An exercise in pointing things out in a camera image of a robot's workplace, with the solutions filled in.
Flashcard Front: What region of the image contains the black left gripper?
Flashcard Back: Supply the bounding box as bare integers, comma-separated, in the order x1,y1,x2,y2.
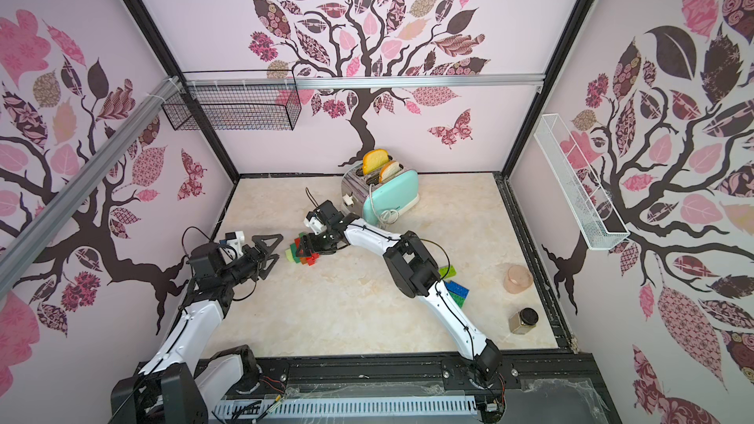
220,234,284,287

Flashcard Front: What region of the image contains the dark green lego brick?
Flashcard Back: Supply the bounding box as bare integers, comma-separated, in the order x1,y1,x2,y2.
290,239,300,263

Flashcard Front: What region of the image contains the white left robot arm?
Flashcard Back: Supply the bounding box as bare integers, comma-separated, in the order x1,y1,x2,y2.
110,232,284,423

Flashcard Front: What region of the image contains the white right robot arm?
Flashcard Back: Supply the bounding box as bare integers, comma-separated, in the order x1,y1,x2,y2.
288,200,503,386

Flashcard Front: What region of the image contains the blue long lego brick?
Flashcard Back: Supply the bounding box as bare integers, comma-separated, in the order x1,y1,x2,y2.
445,281,469,300

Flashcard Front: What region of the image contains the green lego brick right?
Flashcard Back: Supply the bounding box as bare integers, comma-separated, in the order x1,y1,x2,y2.
451,294,465,308

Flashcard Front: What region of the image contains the mint and cream toaster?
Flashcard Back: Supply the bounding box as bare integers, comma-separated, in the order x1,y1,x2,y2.
341,163,420,226

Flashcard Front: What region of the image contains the toast slice left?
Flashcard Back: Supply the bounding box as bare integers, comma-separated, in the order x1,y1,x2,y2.
361,149,391,176

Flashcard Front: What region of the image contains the toast slice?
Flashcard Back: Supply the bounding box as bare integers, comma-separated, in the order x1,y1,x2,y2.
361,149,391,176
378,160,404,184

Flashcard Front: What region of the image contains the toast slice right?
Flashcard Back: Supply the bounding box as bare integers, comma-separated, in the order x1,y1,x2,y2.
378,160,404,184

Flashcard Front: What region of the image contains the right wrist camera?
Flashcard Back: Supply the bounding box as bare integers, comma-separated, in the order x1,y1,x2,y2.
304,211,327,235

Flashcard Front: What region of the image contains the black wire basket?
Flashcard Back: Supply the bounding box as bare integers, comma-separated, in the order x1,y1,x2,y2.
162,70,304,132

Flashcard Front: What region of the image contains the white slotted cable duct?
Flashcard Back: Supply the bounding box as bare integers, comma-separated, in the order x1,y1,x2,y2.
210,396,478,423

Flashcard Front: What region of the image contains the aluminium rail back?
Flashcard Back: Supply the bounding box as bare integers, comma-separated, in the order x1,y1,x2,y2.
187,74,545,90

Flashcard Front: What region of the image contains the aluminium rail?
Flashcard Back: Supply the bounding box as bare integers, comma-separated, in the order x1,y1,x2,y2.
1,77,179,296
187,74,545,90

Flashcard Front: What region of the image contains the aluminium rail left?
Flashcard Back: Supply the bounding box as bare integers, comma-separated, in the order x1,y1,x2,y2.
1,77,179,296

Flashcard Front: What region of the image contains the white wire shelf basket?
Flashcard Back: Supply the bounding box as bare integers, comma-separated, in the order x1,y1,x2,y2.
534,114,628,251

